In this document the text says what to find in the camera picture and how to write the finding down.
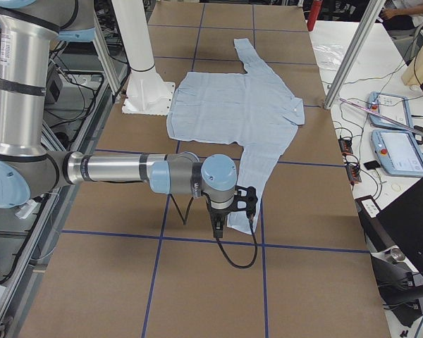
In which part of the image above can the lower blue teach pendant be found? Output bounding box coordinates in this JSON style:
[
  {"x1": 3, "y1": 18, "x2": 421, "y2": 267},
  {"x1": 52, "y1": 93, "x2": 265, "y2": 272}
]
[{"x1": 371, "y1": 129, "x2": 423, "y2": 177}]

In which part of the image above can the light blue button shirt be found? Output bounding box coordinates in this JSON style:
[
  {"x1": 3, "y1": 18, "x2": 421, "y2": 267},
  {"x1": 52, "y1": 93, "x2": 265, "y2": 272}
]
[{"x1": 166, "y1": 37, "x2": 307, "y2": 235}]

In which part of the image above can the upper blue teach pendant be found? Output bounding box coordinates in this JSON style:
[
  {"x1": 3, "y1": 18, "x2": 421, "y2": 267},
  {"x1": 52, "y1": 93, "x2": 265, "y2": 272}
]
[{"x1": 367, "y1": 92, "x2": 412, "y2": 127}]

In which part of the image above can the white power strip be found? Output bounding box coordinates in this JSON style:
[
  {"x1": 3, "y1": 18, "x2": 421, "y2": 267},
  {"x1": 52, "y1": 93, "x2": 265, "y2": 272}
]
[{"x1": 15, "y1": 199, "x2": 37, "y2": 220}]

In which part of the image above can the red bottle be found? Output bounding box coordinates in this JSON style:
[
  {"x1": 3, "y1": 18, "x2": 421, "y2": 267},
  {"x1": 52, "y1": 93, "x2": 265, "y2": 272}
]
[{"x1": 307, "y1": 0, "x2": 322, "y2": 32}]

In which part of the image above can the grey metal box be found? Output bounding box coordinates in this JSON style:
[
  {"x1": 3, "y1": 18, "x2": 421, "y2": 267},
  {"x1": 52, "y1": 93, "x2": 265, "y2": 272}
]
[{"x1": 45, "y1": 68, "x2": 63, "y2": 104}]

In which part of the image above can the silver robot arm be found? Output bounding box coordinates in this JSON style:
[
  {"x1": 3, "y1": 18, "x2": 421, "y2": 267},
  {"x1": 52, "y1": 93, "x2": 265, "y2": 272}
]
[{"x1": 0, "y1": 1, "x2": 238, "y2": 238}]

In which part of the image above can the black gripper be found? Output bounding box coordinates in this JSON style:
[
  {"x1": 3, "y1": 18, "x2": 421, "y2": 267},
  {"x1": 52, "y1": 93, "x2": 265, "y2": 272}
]
[{"x1": 207, "y1": 199, "x2": 232, "y2": 237}]

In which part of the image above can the seated person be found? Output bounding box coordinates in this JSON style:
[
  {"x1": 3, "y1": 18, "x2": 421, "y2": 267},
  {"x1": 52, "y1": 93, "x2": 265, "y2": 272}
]
[{"x1": 379, "y1": 1, "x2": 423, "y2": 31}]

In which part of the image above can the clear plastic bag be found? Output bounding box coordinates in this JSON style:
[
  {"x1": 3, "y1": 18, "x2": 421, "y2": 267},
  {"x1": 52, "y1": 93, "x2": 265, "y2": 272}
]
[{"x1": 312, "y1": 42, "x2": 348, "y2": 71}]

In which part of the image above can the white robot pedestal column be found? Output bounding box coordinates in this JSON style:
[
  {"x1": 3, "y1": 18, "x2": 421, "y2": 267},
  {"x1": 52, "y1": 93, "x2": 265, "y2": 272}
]
[{"x1": 112, "y1": 0, "x2": 175, "y2": 115}]

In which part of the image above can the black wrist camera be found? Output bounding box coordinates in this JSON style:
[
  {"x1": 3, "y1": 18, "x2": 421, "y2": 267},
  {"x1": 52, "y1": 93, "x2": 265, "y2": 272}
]
[{"x1": 234, "y1": 186, "x2": 258, "y2": 218}]

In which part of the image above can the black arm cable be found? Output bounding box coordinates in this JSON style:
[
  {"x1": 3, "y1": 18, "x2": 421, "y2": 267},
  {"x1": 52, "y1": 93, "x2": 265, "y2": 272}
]
[{"x1": 168, "y1": 194, "x2": 259, "y2": 270}]

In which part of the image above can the blue teach pendant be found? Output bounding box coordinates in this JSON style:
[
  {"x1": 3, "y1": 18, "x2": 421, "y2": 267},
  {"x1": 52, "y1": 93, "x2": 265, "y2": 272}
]
[
  {"x1": 367, "y1": 92, "x2": 412, "y2": 127},
  {"x1": 371, "y1": 129, "x2": 423, "y2": 177}
]

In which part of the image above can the black laptop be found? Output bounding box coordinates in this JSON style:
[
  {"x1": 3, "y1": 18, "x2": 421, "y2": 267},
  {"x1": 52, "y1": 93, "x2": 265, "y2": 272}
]
[{"x1": 355, "y1": 177, "x2": 423, "y2": 327}]

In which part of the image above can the grey aluminium frame post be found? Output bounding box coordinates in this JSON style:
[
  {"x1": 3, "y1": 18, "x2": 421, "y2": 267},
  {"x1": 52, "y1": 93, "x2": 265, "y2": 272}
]
[{"x1": 324, "y1": 0, "x2": 384, "y2": 109}]

